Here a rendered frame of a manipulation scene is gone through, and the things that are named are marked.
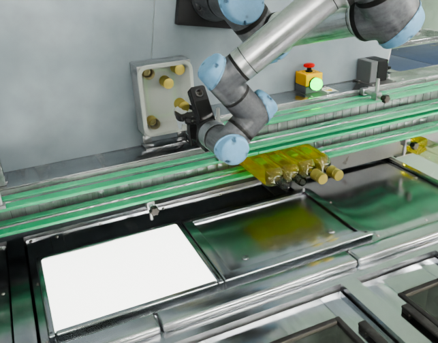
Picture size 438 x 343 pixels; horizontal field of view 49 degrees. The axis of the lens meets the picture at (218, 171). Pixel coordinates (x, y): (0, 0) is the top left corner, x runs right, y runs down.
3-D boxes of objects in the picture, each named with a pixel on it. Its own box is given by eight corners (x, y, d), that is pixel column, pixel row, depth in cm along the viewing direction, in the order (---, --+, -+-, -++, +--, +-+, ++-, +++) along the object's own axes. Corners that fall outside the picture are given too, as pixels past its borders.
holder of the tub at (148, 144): (139, 144, 160) (146, 152, 154) (129, 62, 149) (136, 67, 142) (188, 135, 166) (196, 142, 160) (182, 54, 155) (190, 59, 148)
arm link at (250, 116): (259, 82, 112) (227, 116, 112) (285, 112, 118) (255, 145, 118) (244, 75, 118) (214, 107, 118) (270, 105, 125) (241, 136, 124)
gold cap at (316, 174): (309, 180, 148) (318, 186, 144) (310, 169, 146) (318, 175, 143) (319, 177, 149) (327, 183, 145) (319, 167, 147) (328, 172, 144)
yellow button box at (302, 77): (294, 89, 177) (305, 94, 171) (294, 69, 174) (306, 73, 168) (310, 86, 179) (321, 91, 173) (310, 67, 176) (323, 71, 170)
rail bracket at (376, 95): (356, 94, 174) (382, 104, 163) (358, 74, 171) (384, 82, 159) (366, 92, 175) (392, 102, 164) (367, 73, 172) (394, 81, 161)
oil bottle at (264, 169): (238, 165, 164) (269, 190, 146) (238, 149, 161) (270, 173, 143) (253, 161, 166) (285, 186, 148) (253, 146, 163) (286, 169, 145)
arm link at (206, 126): (202, 127, 120) (231, 121, 123) (195, 122, 124) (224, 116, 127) (204, 154, 124) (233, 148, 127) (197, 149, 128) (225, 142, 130)
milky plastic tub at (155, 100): (137, 130, 158) (145, 138, 150) (129, 61, 148) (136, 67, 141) (187, 120, 164) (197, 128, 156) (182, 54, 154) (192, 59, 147)
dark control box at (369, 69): (355, 78, 187) (369, 83, 180) (356, 58, 183) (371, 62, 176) (372, 75, 189) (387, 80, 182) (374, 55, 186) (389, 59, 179)
